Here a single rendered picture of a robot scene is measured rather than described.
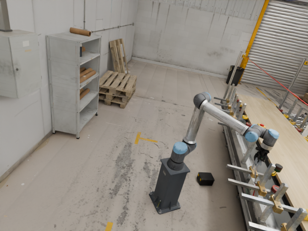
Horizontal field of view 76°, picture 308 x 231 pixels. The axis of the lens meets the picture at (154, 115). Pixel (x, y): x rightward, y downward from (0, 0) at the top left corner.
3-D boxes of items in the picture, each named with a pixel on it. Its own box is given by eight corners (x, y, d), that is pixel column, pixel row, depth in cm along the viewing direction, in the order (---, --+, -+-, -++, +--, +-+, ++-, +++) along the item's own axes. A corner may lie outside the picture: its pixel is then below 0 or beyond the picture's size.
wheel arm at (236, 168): (226, 168, 203) (228, 165, 202) (226, 166, 206) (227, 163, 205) (269, 180, 199) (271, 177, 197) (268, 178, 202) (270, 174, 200)
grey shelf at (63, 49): (52, 133, 330) (45, 35, 259) (76, 110, 410) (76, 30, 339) (78, 139, 329) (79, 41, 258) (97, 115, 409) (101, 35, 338)
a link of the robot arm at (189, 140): (176, 151, 230) (194, 90, 196) (184, 145, 243) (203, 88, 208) (187, 157, 223) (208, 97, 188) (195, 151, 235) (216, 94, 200)
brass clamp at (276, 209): (272, 211, 148) (276, 207, 146) (267, 197, 160) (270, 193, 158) (281, 214, 148) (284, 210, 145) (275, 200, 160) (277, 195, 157)
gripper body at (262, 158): (257, 161, 174) (262, 150, 169) (254, 155, 182) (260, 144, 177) (266, 163, 174) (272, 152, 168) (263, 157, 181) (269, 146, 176)
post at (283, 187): (257, 225, 167) (284, 185, 145) (255, 222, 170) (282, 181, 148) (261, 227, 167) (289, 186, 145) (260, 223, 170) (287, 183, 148)
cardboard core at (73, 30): (69, 27, 301) (89, 31, 301) (72, 27, 308) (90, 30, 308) (69, 32, 305) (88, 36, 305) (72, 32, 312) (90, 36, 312)
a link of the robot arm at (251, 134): (190, 93, 186) (260, 135, 155) (197, 91, 195) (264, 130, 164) (186, 103, 192) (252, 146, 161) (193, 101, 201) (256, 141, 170)
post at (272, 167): (249, 203, 190) (272, 165, 168) (248, 200, 193) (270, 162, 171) (253, 204, 190) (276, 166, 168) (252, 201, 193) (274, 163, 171)
